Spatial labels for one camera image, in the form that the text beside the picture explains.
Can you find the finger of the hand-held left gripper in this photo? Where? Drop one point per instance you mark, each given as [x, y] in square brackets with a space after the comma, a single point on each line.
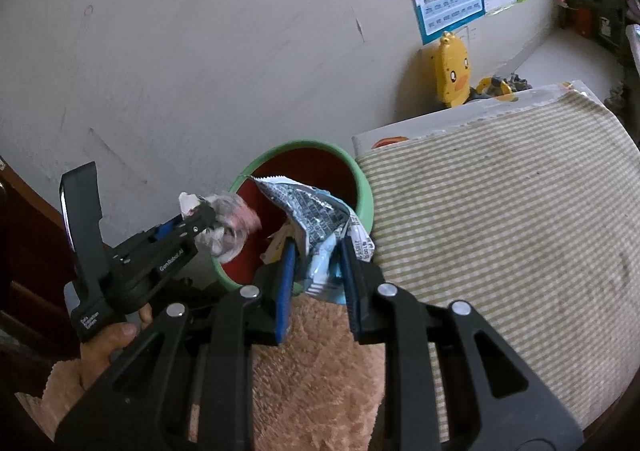
[192, 237]
[185, 223]

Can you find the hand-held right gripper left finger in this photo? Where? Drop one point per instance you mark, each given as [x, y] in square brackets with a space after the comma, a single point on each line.
[284, 296]

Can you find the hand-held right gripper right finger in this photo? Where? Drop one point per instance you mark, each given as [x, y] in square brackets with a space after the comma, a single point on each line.
[351, 296]

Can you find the paper ball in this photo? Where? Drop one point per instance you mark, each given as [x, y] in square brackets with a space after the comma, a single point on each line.
[230, 221]

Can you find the light blue silver wrapper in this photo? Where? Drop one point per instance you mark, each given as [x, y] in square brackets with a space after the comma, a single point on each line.
[310, 221]

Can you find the green bin with red inside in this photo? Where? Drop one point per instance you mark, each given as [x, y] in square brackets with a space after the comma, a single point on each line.
[320, 166]

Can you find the person's left hand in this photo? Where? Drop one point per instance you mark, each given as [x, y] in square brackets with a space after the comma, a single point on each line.
[102, 346]

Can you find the dark wooden cabinet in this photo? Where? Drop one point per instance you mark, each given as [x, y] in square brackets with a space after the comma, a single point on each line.
[30, 256]

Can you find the striped beige table cloth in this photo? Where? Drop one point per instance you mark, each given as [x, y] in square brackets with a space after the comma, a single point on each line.
[500, 231]

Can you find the yellow duck toy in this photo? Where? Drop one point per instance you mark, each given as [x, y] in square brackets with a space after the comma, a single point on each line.
[452, 71]

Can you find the yellow and grey toy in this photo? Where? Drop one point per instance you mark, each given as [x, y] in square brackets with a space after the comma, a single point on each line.
[492, 87]

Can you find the clear plastic wrap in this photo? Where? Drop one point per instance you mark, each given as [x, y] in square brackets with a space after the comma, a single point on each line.
[565, 90]

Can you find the pair of shoes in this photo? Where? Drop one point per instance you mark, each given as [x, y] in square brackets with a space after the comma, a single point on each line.
[614, 98]

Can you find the red container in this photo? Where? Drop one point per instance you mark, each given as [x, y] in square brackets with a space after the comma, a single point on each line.
[582, 21]

